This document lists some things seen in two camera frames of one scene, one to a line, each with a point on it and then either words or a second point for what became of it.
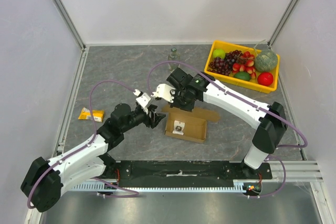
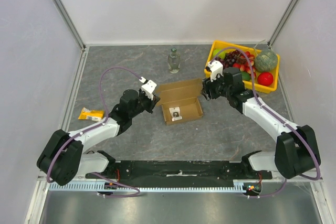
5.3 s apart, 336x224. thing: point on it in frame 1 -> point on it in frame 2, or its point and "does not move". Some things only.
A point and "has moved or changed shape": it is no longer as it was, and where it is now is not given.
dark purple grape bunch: [224, 66] does not move
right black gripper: [177, 98] -> [210, 89]
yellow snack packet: [98, 115] does not move
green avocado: [242, 75] does not move
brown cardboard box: [195, 127] has moved or changed shape
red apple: [265, 78] does not move
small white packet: [178, 127] -> [175, 114]
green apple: [219, 52] does not move
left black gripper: [156, 117] -> [151, 103]
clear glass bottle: [174, 56] does not move
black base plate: [184, 172] does not move
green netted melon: [265, 61] does not move
